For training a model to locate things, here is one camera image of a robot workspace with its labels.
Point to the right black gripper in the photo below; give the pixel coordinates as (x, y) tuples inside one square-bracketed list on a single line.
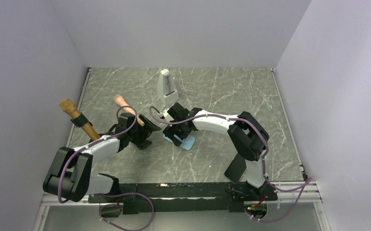
[(170, 130)]

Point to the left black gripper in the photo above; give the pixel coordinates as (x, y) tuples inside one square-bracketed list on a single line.
[(146, 131)]

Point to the light blue phone case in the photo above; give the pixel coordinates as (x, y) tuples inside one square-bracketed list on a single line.
[(189, 143)]

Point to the black phone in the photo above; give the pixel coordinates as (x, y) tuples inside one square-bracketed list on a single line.
[(235, 169), (178, 141)]

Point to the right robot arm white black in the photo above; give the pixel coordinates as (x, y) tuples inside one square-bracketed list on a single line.
[(247, 168)]

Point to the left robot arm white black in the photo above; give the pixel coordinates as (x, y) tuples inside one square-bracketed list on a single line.
[(69, 176)]

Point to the pink cylinder stick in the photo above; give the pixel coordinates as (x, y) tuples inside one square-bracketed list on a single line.
[(120, 101)]

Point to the grey metronome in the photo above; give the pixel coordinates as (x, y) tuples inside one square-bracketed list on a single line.
[(166, 88)]

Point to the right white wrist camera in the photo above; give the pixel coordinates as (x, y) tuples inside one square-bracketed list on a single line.
[(165, 115)]

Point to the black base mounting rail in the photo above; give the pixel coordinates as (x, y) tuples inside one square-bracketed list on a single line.
[(184, 197)]

